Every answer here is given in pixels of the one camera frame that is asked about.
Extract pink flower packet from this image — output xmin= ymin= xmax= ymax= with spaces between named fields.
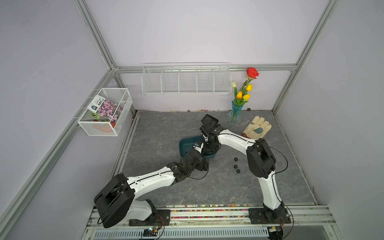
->
xmin=87 ymin=95 xmax=123 ymax=123

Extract black plastic scoop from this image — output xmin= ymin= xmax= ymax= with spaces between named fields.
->
xmin=201 ymin=114 xmax=219 ymax=127

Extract red and yellow flowers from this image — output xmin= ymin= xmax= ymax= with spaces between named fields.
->
xmin=231 ymin=68 xmax=260 ymax=107

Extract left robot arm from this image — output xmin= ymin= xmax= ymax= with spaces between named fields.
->
xmin=94 ymin=150 xmax=209 ymax=228

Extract white wire basket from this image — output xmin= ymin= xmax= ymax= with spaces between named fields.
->
xmin=77 ymin=88 xmax=133 ymax=137

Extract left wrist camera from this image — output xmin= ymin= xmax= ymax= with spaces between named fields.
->
xmin=193 ymin=141 xmax=204 ymax=154

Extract cream work glove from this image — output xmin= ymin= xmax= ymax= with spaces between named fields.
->
xmin=242 ymin=116 xmax=272 ymax=140

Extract white wire wall shelf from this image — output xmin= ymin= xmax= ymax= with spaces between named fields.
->
xmin=141 ymin=63 xmax=232 ymax=95

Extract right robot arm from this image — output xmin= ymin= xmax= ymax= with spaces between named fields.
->
xmin=200 ymin=123 xmax=293 ymax=226

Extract metal base rail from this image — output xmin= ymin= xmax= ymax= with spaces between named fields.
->
xmin=82 ymin=204 xmax=344 ymax=240

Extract teal plastic storage box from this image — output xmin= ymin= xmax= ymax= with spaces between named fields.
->
xmin=179 ymin=135 xmax=205 ymax=158

